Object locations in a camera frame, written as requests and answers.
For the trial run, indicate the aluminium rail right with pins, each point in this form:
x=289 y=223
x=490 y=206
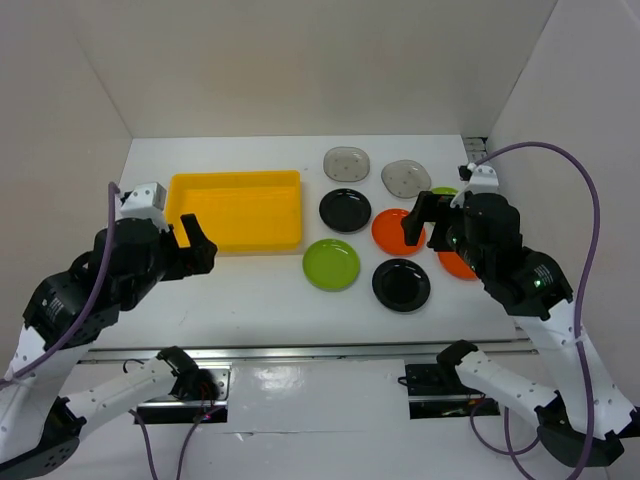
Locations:
x=475 y=148

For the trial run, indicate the orange plate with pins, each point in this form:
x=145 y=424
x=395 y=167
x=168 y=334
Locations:
x=388 y=234
x=455 y=266

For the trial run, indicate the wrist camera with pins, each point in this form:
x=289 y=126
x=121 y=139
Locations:
x=477 y=179
x=145 y=201

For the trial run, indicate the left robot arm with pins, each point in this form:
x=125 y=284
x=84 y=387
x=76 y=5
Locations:
x=40 y=427

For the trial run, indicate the yellow plastic bin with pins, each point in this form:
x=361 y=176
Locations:
x=258 y=211

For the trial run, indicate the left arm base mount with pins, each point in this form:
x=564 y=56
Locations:
x=205 y=397

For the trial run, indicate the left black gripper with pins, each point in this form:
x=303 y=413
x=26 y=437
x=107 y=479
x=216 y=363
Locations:
x=198 y=258

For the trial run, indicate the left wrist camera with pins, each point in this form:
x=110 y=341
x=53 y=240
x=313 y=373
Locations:
x=145 y=201

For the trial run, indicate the aluminium rail front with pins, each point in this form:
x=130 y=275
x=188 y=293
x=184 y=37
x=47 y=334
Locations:
x=517 y=346

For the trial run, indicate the aluminium rail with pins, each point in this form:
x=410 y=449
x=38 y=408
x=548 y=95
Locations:
x=475 y=148
x=517 y=346

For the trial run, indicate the clear glass plate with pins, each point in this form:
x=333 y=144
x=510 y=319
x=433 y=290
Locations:
x=346 y=164
x=406 y=178

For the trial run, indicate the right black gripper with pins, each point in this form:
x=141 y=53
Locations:
x=425 y=208

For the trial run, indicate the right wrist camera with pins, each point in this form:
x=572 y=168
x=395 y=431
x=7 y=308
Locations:
x=477 y=179

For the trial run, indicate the left clear glass plate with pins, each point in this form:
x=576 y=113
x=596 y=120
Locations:
x=346 y=164

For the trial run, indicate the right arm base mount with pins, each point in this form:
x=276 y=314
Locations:
x=435 y=394

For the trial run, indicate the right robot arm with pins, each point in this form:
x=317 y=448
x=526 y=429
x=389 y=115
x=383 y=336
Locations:
x=583 y=419

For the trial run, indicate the black plate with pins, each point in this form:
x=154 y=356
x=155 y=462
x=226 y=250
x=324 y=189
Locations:
x=401 y=285
x=345 y=210

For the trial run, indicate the green plate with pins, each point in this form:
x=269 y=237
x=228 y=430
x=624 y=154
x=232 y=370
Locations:
x=443 y=190
x=331 y=264

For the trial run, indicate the right clear glass plate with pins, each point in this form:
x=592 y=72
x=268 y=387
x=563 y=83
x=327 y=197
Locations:
x=406 y=178

